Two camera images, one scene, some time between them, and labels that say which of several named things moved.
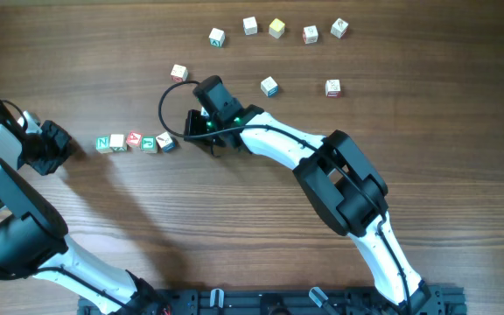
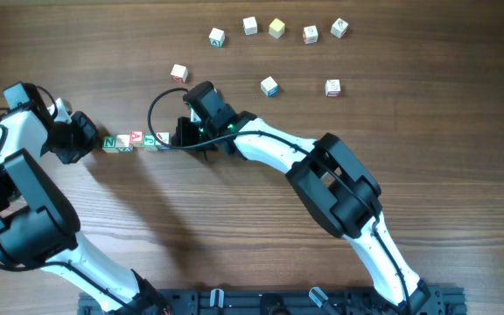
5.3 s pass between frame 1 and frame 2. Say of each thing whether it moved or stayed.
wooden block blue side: stayed
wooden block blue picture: stayed
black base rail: stayed
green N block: moved
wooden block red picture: stayed
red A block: moved
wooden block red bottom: stayed
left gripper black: moved
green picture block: stayed
